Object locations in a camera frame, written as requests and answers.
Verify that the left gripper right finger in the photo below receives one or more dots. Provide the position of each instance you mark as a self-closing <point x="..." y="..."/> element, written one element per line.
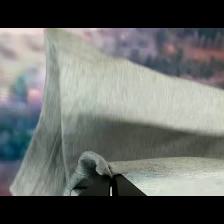
<point x="125" y="187"/>

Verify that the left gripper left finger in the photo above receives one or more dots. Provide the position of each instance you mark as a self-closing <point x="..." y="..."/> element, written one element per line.
<point x="98" y="186"/>

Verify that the grey garment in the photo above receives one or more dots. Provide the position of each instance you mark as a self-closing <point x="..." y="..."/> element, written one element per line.
<point x="133" y="110"/>

